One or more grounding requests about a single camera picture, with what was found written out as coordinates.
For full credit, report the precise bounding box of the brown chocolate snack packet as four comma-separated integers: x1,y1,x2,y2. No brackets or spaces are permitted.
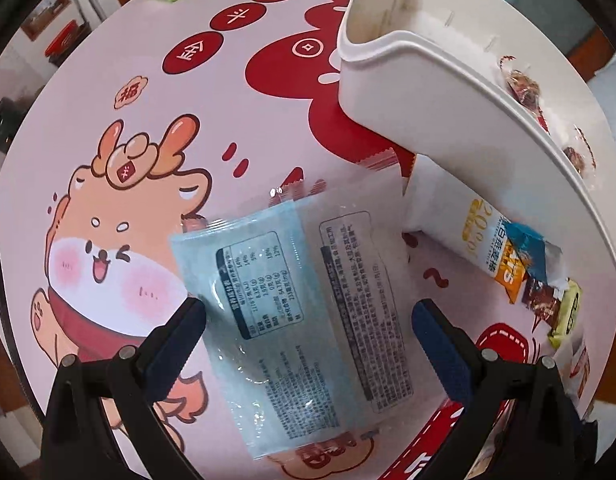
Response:
522,276,562,328

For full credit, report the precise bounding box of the green pineapple cake packet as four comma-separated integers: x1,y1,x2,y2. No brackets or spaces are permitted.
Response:
548,280,582,350

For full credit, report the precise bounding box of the light blue snack packet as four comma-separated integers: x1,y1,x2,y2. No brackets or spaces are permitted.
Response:
171,167,415,458

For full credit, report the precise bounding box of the white red snack pouch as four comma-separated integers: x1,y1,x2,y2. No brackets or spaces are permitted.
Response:
554,328,591,405

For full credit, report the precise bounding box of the white orange snack bar packet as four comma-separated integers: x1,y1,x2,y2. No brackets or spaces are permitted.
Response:
403,155,526,302

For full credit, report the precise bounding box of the dark snack pack in bin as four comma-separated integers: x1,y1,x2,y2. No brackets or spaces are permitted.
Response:
498,55,550,133

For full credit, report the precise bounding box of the white plastic storage bin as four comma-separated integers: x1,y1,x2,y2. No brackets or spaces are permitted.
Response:
337,0,616,272

